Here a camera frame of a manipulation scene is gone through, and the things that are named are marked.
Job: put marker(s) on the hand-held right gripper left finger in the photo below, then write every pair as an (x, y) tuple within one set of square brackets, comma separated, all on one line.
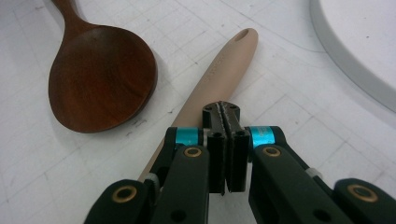
[(216, 155)]

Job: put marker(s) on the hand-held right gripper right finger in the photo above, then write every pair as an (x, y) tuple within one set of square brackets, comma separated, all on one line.
[(238, 158)]

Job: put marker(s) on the beige ladle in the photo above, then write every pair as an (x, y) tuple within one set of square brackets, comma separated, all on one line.
[(224, 68)]

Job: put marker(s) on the brown wooden rice paddle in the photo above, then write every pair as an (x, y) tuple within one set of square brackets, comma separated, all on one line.
[(102, 77)]

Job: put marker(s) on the white hook rack stand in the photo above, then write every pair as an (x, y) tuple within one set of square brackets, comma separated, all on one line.
[(358, 31)]

